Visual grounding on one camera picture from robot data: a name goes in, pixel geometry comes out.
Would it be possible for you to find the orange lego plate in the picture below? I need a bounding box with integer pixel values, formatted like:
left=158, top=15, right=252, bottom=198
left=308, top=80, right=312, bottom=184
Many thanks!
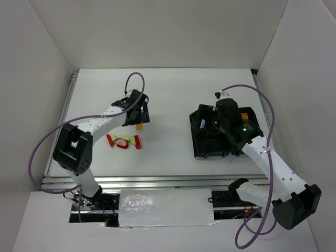
left=240, top=113, right=249, bottom=122

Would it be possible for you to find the red lego bar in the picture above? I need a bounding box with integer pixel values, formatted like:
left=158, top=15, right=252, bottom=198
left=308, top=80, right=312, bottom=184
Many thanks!
left=134, top=135, right=141, bottom=149
left=106, top=134, right=114, bottom=148

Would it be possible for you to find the light green lego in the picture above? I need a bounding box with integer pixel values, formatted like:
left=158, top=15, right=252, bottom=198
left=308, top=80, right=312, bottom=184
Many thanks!
left=121, top=135, right=136, bottom=146
left=110, top=134, right=118, bottom=143

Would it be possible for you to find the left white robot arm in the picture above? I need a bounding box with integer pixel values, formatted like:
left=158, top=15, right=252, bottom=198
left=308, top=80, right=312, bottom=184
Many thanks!
left=52, top=89, right=150, bottom=208

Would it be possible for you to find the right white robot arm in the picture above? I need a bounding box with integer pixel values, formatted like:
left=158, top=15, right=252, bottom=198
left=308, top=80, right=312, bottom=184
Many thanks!
left=189, top=98, right=322, bottom=230

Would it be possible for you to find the black four-compartment tray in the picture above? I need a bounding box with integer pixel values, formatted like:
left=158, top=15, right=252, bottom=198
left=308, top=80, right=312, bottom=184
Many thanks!
left=189, top=107, right=259, bottom=159

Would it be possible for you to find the red flower lego piece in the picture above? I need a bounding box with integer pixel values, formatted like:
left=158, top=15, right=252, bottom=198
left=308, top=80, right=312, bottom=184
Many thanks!
left=115, top=138, right=129, bottom=149

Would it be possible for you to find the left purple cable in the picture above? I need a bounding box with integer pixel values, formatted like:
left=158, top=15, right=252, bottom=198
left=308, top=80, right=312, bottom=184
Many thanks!
left=27, top=72, right=146, bottom=194

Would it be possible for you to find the purple cable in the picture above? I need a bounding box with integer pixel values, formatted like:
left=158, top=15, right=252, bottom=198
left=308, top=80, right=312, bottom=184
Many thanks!
left=220, top=83, right=278, bottom=249
left=27, top=72, right=146, bottom=194

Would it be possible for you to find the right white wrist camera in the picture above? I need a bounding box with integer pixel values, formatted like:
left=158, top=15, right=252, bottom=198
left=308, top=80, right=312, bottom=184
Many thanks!
left=214, top=90, right=229, bottom=100

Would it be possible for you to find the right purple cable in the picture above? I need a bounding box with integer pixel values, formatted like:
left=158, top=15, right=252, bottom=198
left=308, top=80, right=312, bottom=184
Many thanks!
left=220, top=83, right=278, bottom=249

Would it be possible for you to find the aluminium front rail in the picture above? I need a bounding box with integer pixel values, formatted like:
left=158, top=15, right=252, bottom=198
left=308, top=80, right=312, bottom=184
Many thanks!
left=41, top=175, right=269, bottom=190

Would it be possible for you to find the aluminium left rail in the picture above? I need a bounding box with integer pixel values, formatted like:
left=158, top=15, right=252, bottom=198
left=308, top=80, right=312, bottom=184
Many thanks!
left=41, top=70, right=79, bottom=179

